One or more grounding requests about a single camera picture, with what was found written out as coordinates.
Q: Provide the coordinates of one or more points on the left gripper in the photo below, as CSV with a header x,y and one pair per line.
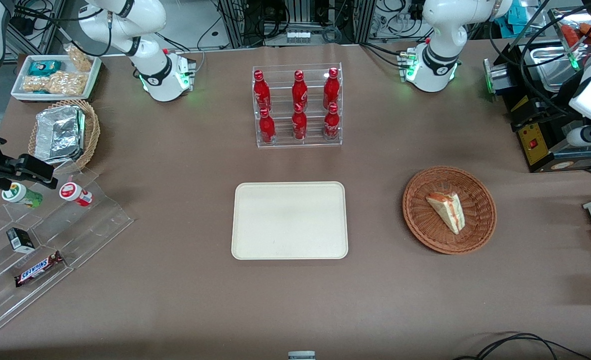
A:
x,y
561,103

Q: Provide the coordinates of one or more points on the triangular sandwich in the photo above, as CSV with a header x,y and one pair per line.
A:
x,y
448,210

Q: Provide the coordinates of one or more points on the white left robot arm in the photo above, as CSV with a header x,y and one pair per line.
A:
x,y
438,47

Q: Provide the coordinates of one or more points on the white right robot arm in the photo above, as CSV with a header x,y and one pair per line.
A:
x,y
140,30

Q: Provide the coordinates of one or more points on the light wicker basket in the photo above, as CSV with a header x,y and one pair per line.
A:
x,y
91,132

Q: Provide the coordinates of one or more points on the white rectangular snack tray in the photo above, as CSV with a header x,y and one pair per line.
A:
x,y
20,82

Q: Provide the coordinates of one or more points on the brown round wicker basket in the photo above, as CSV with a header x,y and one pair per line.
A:
x,y
420,225

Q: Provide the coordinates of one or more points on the cream plastic tray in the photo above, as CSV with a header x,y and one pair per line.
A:
x,y
289,220

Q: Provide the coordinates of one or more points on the aluminium foil container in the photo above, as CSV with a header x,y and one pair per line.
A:
x,y
58,135

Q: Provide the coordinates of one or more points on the black food warmer machine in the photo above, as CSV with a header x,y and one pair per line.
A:
x,y
535,135

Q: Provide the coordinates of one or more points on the small black box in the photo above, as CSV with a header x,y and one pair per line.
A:
x,y
21,240

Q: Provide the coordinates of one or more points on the steel food pan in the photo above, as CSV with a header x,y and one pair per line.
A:
x,y
550,70

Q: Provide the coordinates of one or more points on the clear acrylic stepped display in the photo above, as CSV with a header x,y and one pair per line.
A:
x,y
95,220

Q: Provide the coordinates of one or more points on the large clear peanut bag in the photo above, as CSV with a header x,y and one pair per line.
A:
x,y
58,84

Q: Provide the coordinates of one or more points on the Snickers chocolate bar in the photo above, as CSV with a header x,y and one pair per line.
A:
x,y
38,270

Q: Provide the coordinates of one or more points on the teal snack packet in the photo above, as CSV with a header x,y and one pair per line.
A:
x,y
44,67

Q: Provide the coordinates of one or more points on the small clear snack bag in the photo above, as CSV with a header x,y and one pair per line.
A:
x,y
80,59

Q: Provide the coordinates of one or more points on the red cola bottle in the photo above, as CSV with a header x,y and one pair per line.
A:
x,y
299,90
267,127
261,90
331,124
331,87
299,125

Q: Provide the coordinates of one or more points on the clear acrylic bottle rack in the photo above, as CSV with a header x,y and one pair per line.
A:
x,y
280,142

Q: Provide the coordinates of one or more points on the white power strip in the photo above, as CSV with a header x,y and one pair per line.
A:
x,y
298,36

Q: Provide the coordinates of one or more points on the grey device with label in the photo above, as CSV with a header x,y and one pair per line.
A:
x,y
301,355

